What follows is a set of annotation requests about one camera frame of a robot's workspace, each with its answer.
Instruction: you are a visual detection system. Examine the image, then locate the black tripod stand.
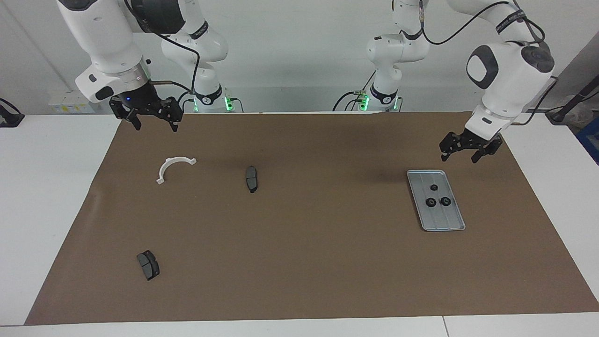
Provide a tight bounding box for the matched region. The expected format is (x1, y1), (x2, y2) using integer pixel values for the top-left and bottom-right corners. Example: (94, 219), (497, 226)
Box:
(545, 74), (599, 126)

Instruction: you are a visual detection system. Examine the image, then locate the short dark brake pad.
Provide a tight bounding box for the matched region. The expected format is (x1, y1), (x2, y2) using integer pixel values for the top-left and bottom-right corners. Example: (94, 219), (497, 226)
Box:
(136, 249), (161, 281)

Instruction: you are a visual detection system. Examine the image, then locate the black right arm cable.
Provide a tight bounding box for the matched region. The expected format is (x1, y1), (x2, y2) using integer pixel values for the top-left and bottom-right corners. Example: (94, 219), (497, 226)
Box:
(123, 0), (203, 94)

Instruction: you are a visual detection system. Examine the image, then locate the brown table mat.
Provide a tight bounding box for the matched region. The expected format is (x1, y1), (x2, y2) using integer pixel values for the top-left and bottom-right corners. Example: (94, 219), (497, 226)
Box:
(24, 111), (599, 326)

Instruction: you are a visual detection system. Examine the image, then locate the black clamp mount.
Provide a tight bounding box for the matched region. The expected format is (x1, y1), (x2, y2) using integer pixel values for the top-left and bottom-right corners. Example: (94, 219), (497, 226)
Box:
(0, 97), (25, 128)

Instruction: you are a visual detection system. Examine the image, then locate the white wall socket box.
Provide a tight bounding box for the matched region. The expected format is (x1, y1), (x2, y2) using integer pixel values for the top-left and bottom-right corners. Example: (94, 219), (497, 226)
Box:
(48, 90), (101, 114)

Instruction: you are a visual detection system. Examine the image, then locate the blue crate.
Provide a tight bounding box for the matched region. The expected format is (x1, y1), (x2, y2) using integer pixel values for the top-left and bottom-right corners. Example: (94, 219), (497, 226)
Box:
(576, 117), (599, 165)

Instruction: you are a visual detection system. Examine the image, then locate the white curved plastic bracket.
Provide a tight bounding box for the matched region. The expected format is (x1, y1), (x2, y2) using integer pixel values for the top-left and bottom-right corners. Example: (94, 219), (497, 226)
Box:
(156, 156), (197, 185)

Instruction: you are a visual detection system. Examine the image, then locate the long dark brake pad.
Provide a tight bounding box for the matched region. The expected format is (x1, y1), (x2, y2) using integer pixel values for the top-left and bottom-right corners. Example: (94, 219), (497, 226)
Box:
(245, 165), (259, 194)

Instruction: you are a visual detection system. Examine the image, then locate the silver metal tray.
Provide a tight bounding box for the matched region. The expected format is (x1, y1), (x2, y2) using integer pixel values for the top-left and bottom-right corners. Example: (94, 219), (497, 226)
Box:
(406, 169), (466, 232)

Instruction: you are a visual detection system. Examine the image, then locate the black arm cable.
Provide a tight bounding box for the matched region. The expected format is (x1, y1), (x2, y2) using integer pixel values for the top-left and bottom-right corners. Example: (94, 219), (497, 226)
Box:
(123, 0), (203, 94)
(418, 0), (560, 127)

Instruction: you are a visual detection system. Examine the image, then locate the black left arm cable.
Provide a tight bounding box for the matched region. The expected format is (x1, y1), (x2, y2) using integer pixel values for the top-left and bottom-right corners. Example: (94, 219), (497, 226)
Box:
(418, 0), (560, 127)

